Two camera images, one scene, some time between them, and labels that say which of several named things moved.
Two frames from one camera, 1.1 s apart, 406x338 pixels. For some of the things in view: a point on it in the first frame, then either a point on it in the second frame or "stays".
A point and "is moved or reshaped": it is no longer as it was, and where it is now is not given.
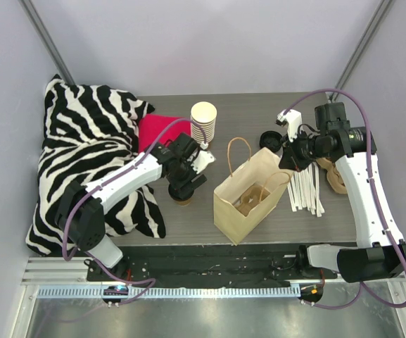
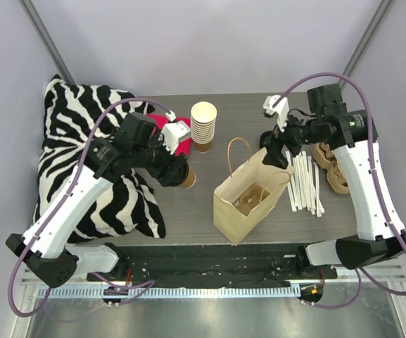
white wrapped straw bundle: [304, 188] stays
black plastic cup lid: [180, 194] is moved or reshaped
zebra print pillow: [89, 132] stays
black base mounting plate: [210, 263] stays
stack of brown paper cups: [205, 113] stays
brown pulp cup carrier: [334, 177] stays
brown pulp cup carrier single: [250, 198] stays
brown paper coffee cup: [185, 202] is moved or reshaped
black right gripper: [290, 160] → [278, 141]
